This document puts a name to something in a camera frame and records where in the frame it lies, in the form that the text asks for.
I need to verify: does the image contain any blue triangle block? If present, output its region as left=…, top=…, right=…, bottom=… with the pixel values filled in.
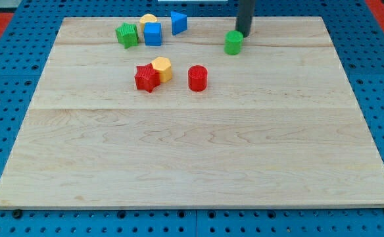
left=170, top=11, right=187, bottom=36

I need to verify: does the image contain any wooden board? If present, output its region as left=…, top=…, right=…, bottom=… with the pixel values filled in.
left=0, top=16, right=384, bottom=210

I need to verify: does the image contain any red cylinder block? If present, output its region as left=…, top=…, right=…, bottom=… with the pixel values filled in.
left=188, top=65, right=208, bottom=92

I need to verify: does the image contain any red star block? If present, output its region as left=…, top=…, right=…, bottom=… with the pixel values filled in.
left=134, top=63, right=160, bottom=93

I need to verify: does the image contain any yellow hexagon block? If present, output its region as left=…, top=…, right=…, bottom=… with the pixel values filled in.
left=151, top=57, right=172, bottom=83

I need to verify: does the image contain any green cylinder block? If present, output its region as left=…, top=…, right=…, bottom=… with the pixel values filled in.
left=224, top=30, right=243, bottom=55

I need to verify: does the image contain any blue cube block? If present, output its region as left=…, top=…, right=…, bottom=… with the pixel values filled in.
left=143, top=22, right=162, bottom=46

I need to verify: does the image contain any green star block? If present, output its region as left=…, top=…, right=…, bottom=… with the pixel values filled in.
left=115, top=22, right=139, bottom=49

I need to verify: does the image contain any yellow rounded block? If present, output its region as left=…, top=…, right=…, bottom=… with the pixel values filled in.
left=139, top=13, right=158, bottom=32

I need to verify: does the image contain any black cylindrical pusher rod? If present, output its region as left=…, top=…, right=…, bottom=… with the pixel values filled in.
left=235, top=0, right=256, bottom=38

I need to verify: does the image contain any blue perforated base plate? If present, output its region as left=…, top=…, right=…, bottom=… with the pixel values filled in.
left=0, top=0, right=384, bottom=236

